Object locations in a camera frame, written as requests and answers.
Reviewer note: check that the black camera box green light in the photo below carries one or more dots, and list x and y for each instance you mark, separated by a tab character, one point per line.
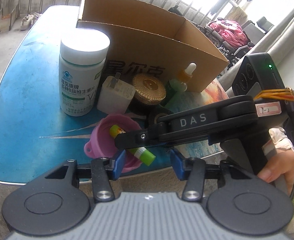
256	73

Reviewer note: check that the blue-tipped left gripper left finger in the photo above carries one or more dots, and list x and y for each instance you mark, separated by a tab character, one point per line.
103	170

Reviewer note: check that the green glue stick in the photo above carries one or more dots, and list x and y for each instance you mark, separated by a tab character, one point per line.
141	153

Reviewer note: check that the beige curtain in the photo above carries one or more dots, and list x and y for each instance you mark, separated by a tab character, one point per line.
279	44

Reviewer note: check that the pair of white sneakers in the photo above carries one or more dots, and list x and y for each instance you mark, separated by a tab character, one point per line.
29	20

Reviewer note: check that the pink silicone cup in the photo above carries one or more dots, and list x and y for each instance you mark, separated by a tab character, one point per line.
101	144

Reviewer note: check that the brown cardboard box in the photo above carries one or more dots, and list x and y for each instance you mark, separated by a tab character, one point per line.
147	39

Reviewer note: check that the wheelchair with pink blanket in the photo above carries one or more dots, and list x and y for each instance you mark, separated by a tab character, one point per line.
234	40

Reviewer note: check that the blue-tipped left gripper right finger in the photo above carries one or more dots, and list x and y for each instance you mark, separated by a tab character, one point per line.
191	170

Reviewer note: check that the gold round compact case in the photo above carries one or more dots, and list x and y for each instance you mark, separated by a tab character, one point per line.
149	89

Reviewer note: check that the blue ocean print table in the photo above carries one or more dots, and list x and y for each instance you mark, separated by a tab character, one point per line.
35	134

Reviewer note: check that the white power adapter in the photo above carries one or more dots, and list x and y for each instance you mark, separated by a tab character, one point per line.
115	95

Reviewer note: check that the green dropper bottle orange neck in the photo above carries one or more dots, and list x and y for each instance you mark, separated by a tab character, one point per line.
176	86

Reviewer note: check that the white vitamin bottle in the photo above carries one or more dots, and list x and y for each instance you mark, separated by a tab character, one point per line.
81	60

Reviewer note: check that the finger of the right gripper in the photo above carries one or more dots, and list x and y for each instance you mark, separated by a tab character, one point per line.
137	139

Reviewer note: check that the person's right hand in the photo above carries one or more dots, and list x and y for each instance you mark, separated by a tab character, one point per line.
281	164

